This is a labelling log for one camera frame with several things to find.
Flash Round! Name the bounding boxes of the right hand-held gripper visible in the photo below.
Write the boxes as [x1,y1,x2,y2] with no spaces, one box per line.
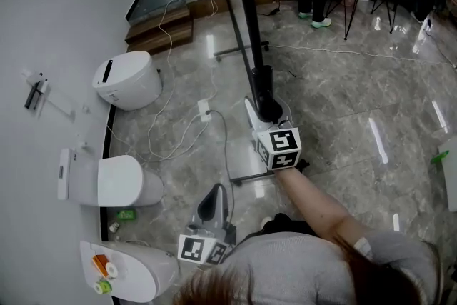
[243,96,303,171]

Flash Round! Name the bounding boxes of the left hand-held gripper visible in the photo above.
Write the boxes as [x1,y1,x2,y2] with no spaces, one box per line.
[177,183,237,266]

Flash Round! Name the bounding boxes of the person's right forearm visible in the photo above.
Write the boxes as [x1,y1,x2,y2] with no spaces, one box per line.
[273,166,368,254]

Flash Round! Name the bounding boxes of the white power strip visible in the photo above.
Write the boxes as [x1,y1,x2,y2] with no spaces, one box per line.
[197,99,211,123]

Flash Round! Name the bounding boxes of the person's legs in black trousers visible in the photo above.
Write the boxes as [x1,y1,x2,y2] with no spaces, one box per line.
[246,212,317,239]

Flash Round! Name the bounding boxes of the white tankless toilet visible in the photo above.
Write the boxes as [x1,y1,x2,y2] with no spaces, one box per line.
[79,240,180,304]

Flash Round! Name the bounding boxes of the white toilet with tank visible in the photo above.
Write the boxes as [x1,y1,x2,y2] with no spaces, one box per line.
[56,148,165,208]

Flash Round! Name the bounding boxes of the person's grey sweater torso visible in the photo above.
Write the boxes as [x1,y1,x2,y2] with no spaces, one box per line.
[214,230,446,305]

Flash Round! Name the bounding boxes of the orange box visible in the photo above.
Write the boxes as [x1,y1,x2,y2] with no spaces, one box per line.
[91,254,110,279]

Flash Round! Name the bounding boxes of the green tape roll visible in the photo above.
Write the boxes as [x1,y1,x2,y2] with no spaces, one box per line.
[93,280,113,295]

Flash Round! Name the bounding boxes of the wooden steps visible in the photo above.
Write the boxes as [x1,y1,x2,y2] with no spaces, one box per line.
[124,5,194,55]

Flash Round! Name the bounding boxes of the white toilet with black strip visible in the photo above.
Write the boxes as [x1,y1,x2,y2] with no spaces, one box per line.
[91,50,164,111]

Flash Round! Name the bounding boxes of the green bottle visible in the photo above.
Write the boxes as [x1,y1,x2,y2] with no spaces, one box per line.
[430,149,450,165]

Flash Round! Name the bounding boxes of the white bathtub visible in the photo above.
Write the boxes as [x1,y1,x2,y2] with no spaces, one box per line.
[438,135,457,214]

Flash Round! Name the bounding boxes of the black cable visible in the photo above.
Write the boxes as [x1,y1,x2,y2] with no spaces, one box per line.
[206,109,236,222]

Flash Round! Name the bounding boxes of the looped white cable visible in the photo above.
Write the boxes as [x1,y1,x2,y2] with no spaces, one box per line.
[106,56,219,164]

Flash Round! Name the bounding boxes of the black and white wall fixture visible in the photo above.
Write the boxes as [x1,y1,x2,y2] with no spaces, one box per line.
[21,69,78,124]

